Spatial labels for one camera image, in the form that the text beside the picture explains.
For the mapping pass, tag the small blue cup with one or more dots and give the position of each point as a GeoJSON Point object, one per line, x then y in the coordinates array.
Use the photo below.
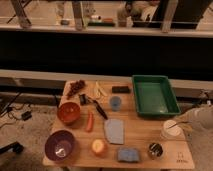
{"type": "Point", "coordinates": [115, 103]}

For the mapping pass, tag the black handled peeler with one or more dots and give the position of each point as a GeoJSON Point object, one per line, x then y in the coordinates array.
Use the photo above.
{"type": "Point", "coordinates": [98, 108]}

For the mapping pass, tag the peeled banana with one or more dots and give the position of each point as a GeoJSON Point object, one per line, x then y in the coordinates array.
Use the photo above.
{"type": "Point", "coordinates": [99, 91]}

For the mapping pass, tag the black power adapter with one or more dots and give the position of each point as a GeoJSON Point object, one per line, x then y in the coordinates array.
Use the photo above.
{"type": "Point", "coordinates": [26, 115]}

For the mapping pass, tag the small black clip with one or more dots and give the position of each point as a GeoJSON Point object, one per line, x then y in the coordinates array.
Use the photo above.
{"type": "Point", "coordinates": [82, 99]}

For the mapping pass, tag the silver fork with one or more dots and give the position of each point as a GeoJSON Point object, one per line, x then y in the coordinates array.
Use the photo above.
{"type": "Point", "coordinates": [177, 124]}

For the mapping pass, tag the orange carrot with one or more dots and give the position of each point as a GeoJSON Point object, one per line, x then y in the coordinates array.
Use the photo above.
{"type": "Point", "coordinates": [90, 122]}

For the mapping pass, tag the grey blue cloth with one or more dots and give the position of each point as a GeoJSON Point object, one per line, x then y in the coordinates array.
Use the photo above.
{"type": "Point", "coordinates": [114, 131]}

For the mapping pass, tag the white paper cup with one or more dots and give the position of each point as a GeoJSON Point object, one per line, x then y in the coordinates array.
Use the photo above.
{"type": "Point", "coordinates": [172, 132]}

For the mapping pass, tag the black rectangular block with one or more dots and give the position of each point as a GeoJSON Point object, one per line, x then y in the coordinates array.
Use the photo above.
{"type": "Point", "coordinates": [120, 89]}

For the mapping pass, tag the peach fruit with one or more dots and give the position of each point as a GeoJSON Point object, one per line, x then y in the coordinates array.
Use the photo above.
{"type": "Point", "coordinates": [98, 147]}

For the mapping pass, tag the green plastic tray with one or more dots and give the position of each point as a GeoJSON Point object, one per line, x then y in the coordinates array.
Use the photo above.
{"type": "Point", "coordinates": [154, 96]}

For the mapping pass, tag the purple bowl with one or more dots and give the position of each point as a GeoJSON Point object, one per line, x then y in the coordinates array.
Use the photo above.
{"type": "Point", "coordinates": [59, 145]}

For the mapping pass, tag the blue sponge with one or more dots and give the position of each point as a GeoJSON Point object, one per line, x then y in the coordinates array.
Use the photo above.
{"type": "Point", "coordinates": [129, 155]}

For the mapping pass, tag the orange bowl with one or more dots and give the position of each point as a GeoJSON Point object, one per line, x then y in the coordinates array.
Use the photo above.
{"type": "Point", "coordinates": [68, 113]}

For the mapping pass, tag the bunch of dark grapes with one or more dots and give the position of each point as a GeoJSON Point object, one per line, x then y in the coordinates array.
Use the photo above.
{"type": "Point", "coordinates": [75, 87]}

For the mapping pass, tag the dark metal can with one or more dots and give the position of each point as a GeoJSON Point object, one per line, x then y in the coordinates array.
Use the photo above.
{"type": "Point", "coordinates": [155, 150]}

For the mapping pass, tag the gloved hand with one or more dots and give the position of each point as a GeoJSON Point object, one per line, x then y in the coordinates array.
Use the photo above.
{"type": "Point", "coordinates": [184, 118]}

